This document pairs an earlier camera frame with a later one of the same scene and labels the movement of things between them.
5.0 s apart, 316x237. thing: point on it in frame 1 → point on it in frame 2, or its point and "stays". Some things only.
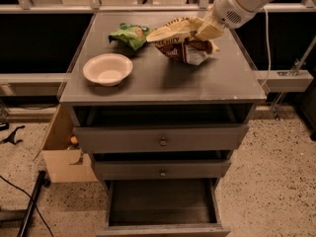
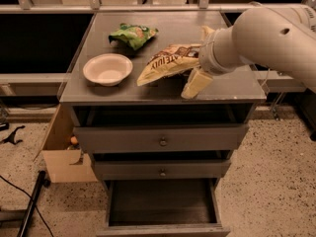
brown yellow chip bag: [177, 40] → [175, 58]
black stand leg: [41, 183] stays
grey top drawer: [161, 138] stays
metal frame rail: [104, 7] stays
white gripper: [228, 11] → [207, 55]
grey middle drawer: [162, 169] stays
